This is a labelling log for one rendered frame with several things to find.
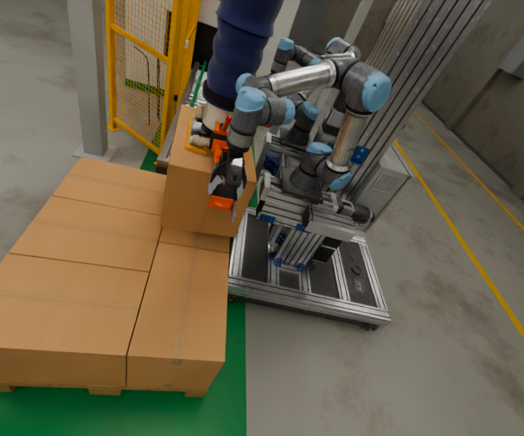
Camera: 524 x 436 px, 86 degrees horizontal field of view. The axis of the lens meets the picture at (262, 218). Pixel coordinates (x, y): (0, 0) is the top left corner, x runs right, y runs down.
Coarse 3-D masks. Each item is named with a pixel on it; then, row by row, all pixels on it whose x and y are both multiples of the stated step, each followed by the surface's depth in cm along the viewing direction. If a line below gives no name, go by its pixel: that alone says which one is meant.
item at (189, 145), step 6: (192, 114) 152; (192, 120) 147; (198, 120) 144; (192, 126) 142; (192, 132) 138; (198, 132) 135; (186, 138) 136; (186, 144) 130; (192, 144) 131; (186, 150) 130; (192, 150) 130; (198, 150) 131; (204, 150) 132
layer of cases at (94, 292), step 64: (64, 192) 157; (128, 192) 172; (64, 256) 131; (128, 256) 142; (192, 256) 154; (0, 320) 106; (64, 320) 113; (128, 320) 120; (192, 320) 129; (128, 384) 135; (192, 384) 140
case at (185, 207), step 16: (192, 112) 157; (176, 128) 141; (176, 144) 131; (176, 160) 122; (192, 160) 126; (208, 160) 130; (176, 176) 124; (192, 176) 125; (208, 176) 126; (176, 192) 130; (192, 192) 131; (176, 208) 137; (192, 208) 138; (208, 208) 139; (240, 208) 142; (160, 224) 143; (176, 224) 145; (192, 224) 146; (208, 224) 147; (224, 224) 148
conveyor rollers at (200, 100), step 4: (200, 72) 358; (204, 72) 359; (196, 76) 345; (204, 76) 347; (196, 84) 326; (192, 88) 312; (200, 88) 321; (192, 92) 306; (200, 92) 315; (192, 96) 300; (200, 96) 302; (196, 100) 295; (200, 100) 296; (204, 100) 304; (188, 104) 280; (196, 104) 288; (200, 104) 290
